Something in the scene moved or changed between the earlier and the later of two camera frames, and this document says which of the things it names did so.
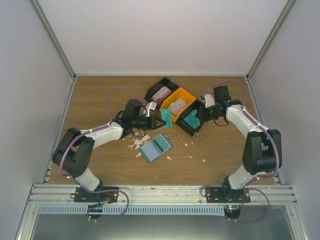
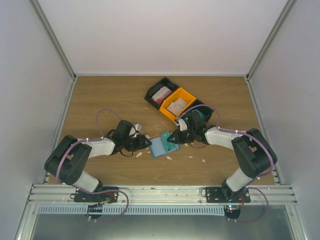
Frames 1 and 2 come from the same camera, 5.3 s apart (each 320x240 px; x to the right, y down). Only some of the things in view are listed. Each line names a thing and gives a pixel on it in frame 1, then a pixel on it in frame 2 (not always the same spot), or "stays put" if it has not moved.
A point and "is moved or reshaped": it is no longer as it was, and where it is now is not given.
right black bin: x=201 y=114 stays put
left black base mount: x=82 y=195 stays put
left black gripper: x=153 y=123 to x=141 y=144
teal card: x=166 y=115 to x=168 y=146
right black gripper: x=203 y=115 to x=178 y=140
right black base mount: x=226 y=194 stays put
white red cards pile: x=177 y=106 stays put
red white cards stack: x=161 y=94 stays put
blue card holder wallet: x=151 y=151 is moved or reshaped
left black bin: x=165 y=82 stays put
